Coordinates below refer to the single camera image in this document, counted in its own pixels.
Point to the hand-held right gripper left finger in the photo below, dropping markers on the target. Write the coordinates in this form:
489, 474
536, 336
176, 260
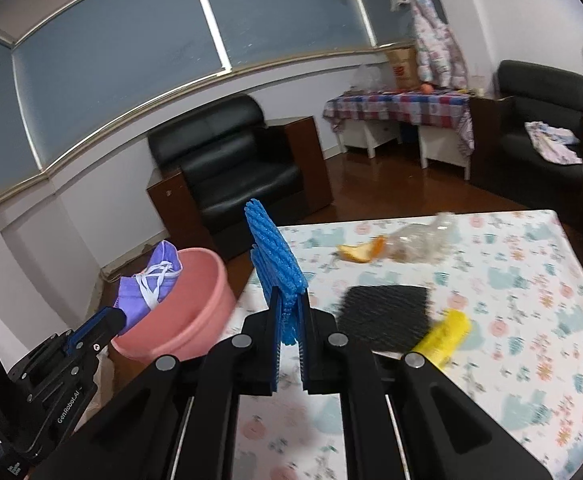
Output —
274, 355

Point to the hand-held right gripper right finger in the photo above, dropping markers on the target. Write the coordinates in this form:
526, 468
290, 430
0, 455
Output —
305, 350

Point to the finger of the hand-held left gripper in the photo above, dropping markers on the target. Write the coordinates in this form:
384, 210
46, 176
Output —
98, 342
98, 322

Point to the purple face mask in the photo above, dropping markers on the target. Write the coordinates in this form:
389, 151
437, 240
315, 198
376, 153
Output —
131, 305

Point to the pink plastic basin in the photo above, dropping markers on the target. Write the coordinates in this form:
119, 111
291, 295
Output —
191, 300

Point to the blue foam net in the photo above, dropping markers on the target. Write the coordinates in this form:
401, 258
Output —
274, 255

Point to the black foam net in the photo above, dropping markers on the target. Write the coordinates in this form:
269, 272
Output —
381, 315

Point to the orange peel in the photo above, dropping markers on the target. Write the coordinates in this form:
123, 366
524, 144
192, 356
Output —
359, 254

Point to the yellow plastic bag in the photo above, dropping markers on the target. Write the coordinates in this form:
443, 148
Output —
444, 337

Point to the crumpled clear plastic bag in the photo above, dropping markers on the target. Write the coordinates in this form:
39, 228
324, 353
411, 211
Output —
416, 242

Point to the black leather armchair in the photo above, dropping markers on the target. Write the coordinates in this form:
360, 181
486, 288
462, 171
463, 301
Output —
221, 160
536, 110

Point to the floral tablecloth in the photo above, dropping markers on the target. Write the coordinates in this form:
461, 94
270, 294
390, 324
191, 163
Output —
521, 310

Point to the large bay window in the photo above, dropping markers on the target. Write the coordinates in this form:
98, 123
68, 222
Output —
121, 85

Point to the white desk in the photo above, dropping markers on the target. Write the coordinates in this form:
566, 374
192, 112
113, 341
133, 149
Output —
436, 150

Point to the checkered tablecloth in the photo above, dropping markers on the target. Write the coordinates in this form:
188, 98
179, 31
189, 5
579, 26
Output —
396, 107

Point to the clear plastic bag on desk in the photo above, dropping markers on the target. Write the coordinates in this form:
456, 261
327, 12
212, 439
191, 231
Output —
369, 80

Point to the orange fruit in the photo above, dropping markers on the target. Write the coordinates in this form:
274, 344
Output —
426, 88

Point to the cardboard box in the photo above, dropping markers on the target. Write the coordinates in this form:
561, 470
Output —
404, 67

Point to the patterned white cloth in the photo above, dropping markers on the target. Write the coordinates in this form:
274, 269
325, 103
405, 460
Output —
554, 145

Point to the patterned puffer jacket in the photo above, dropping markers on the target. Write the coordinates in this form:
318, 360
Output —
439, 45

